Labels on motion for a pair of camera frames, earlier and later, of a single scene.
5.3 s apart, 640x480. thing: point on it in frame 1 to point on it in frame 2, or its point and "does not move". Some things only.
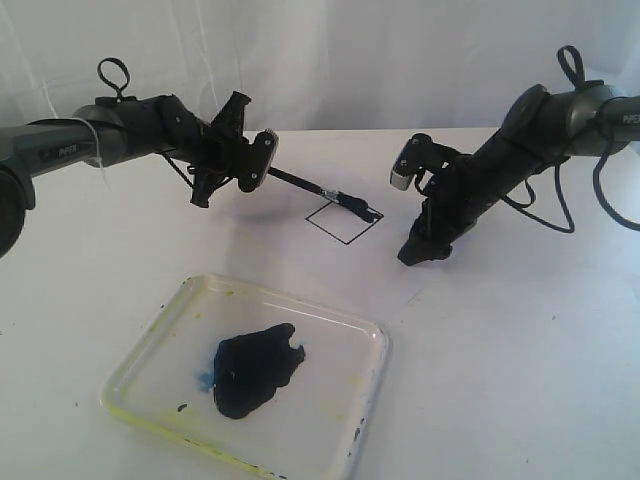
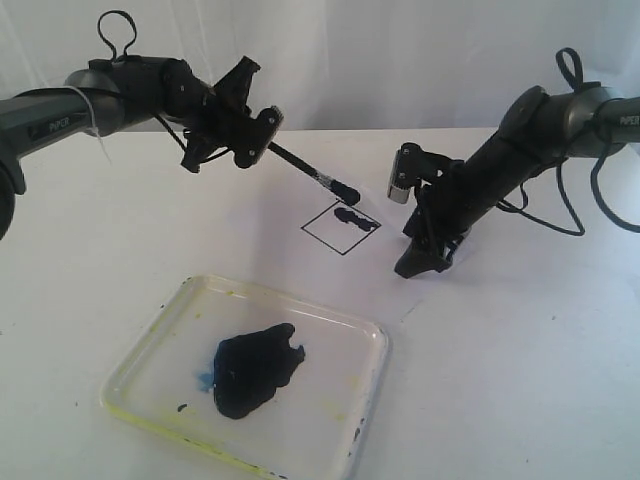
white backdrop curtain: (314, 64) does not move
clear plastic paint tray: (285, 388) does not move
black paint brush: (353, 204) to (344, 193)
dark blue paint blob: (248, 368) does not move
